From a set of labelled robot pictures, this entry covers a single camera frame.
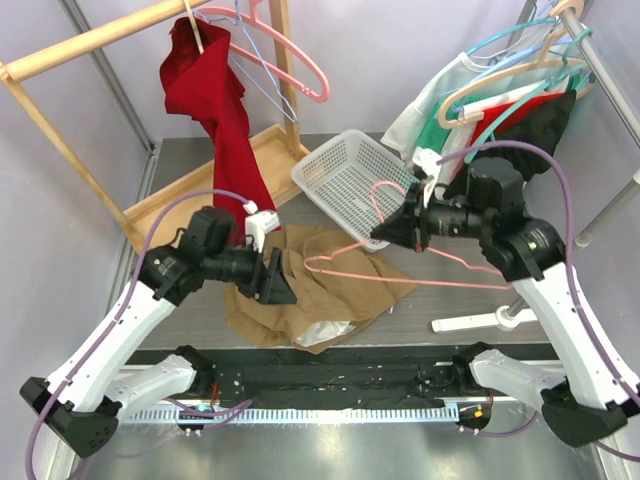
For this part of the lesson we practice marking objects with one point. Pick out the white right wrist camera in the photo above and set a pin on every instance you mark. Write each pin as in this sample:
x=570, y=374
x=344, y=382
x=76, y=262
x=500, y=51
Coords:
x=425, y=167

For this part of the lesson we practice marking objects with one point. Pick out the metal clothes rack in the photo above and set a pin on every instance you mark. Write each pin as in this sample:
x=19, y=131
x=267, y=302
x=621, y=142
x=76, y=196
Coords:
x=600, y=156

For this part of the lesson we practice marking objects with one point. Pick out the thick pink plastic hanger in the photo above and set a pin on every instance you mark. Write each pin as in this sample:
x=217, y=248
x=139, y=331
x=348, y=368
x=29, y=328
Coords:
x=285, y=49

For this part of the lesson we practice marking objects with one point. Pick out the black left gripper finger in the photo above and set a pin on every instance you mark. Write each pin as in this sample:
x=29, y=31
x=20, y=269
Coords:
x=276, y=279
x=266, y=299

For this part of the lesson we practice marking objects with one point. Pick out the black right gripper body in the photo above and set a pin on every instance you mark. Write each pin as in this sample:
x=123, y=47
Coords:
x=430, y=219

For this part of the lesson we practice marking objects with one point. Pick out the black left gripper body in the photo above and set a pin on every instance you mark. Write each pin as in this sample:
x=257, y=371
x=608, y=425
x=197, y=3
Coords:
x=242, y=266

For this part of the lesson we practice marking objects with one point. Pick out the tan cloth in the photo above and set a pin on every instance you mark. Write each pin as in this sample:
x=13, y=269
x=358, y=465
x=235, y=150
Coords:
x=329, y=308

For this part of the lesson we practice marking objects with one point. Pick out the blue wire hanger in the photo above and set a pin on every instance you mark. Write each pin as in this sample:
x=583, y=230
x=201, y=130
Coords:
x=282, y=104

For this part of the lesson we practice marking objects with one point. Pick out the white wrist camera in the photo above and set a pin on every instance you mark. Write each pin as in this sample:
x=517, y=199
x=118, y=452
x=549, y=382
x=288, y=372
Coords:
x=425, y=167
x=258, y=225

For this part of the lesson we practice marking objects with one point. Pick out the black garment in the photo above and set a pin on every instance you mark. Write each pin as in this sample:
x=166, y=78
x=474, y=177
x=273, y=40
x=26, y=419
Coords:
x=543, y=127

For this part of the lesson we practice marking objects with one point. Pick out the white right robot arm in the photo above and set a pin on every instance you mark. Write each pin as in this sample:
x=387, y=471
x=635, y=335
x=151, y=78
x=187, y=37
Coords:
x=588, y=401

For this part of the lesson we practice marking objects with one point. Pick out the beige hanger on metal rack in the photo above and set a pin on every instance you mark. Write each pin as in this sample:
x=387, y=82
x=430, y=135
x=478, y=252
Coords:
x=538, y=59

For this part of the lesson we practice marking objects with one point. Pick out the green garment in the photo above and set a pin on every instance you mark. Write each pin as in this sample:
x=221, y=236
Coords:
x=431, y=135

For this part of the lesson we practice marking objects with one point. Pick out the teal plastic hanger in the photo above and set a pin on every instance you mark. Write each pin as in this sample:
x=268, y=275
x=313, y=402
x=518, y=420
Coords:
x=497, y=119

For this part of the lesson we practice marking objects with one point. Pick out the wooden clothes rack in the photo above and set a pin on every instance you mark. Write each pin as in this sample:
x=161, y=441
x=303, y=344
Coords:
x=45, y=206

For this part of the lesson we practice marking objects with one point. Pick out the red skirt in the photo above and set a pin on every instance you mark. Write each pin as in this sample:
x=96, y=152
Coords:
x=202, y=85

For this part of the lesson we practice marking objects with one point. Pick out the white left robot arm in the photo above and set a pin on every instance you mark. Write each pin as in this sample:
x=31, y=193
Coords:
x=83, y=402

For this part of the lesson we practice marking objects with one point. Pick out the light blue hanger on rack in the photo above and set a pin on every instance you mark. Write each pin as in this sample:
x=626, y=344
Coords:
x=544, y=27

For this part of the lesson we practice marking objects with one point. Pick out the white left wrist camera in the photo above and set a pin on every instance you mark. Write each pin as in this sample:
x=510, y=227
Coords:
x=258, y=225

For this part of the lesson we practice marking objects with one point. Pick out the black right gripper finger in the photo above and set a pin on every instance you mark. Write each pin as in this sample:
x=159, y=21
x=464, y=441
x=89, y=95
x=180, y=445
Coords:
x=399, y=229
x=413, y=205

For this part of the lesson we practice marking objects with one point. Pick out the white mesh basket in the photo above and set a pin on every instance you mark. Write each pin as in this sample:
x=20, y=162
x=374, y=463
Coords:
x=355, y=181

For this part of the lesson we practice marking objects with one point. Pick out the beige plastic hanger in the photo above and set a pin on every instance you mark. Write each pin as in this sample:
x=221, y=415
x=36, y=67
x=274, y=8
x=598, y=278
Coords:
x=194, y=26

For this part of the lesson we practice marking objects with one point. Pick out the white garment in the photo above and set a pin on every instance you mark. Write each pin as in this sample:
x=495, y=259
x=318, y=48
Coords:
x=464, y=68

